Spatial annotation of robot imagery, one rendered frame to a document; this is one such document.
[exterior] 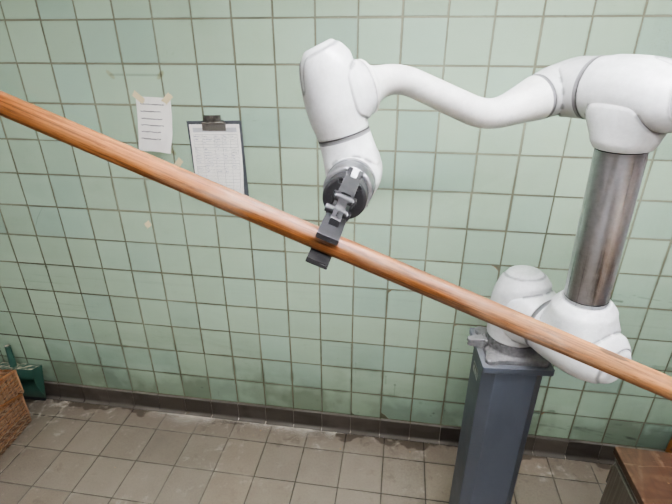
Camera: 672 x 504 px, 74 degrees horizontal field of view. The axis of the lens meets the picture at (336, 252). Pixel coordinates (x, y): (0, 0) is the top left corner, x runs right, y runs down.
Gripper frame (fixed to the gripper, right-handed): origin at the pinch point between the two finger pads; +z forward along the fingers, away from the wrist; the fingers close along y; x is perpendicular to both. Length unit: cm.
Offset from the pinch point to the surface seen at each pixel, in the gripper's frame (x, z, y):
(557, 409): -132, -119, 95
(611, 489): -127, -66, 80
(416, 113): -12, -121, -3
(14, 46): 144, -119, 34
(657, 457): -132, -69, 62
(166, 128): 78, -118, 40
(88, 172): 108, -119, 74
